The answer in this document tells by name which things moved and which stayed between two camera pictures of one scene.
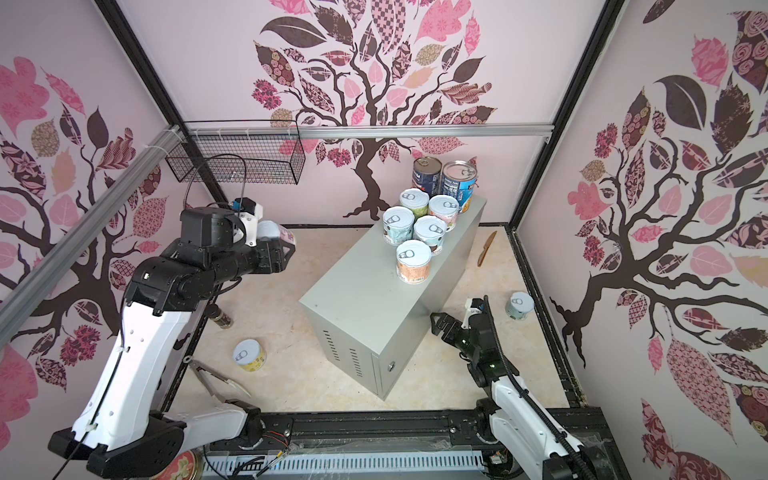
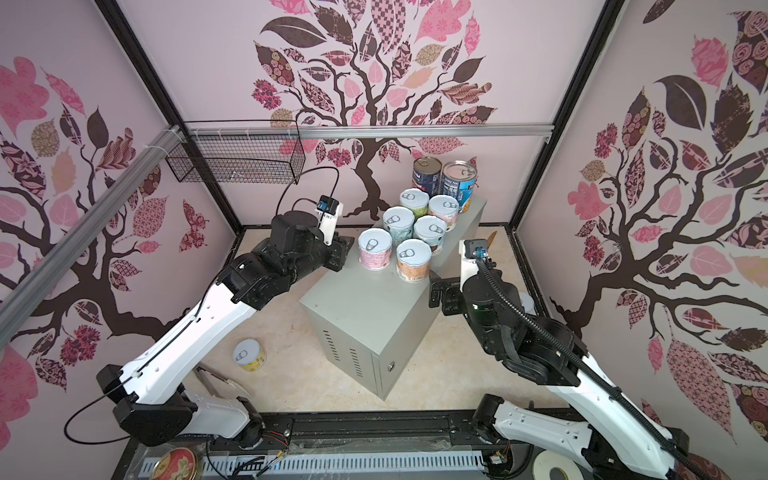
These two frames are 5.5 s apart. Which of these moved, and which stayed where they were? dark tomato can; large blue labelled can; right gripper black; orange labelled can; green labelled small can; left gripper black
Moved: left gripper black; right gripper black
Stayed: dark tomato can; large blue labelled can; orange labelled can; green labelled small can
